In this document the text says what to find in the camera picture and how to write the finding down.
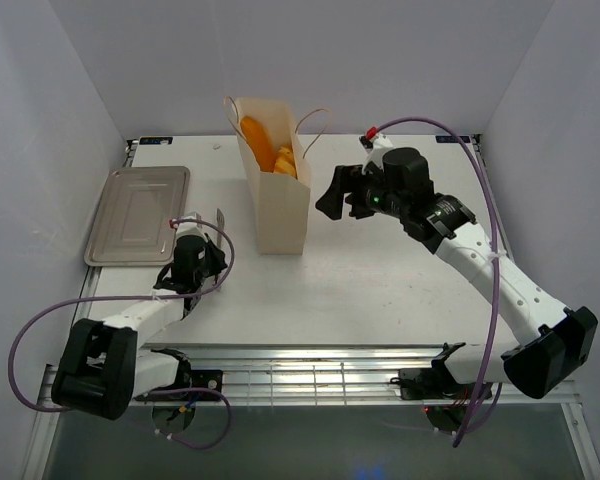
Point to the beige paper bag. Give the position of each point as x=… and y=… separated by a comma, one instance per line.
x=281, y=201

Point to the metal tongs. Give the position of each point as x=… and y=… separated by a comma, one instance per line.
x=220, y=223

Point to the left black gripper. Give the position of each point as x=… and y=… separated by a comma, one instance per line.
x=219, y=262

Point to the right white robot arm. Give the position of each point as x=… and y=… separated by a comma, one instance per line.
x=553, y=340

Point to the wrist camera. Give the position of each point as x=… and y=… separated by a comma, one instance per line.
x=187, y=225
x=376, y=144

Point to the aluminium frame rail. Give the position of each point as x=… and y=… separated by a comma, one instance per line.
x=312, y=376

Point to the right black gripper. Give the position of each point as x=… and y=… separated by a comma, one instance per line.
x=347, y=179

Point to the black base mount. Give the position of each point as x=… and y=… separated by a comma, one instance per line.
x=428, y=384
x=203, y=380

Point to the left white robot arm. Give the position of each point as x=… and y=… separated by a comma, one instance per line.
x=103, y=367

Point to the striped baguette bread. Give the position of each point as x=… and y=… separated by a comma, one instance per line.
x=285, y=162

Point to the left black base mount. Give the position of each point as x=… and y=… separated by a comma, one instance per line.
x=203, y=380

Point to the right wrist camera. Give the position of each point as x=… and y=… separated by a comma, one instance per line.
x=376, y=144

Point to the metal tray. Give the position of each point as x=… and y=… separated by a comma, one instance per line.
x=131, y=226

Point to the long orange bread loaf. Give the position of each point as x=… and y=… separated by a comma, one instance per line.
x=258, y=140

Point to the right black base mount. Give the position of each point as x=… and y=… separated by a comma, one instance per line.
x=428, y=384

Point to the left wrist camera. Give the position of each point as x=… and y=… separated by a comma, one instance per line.
x=187, y=225

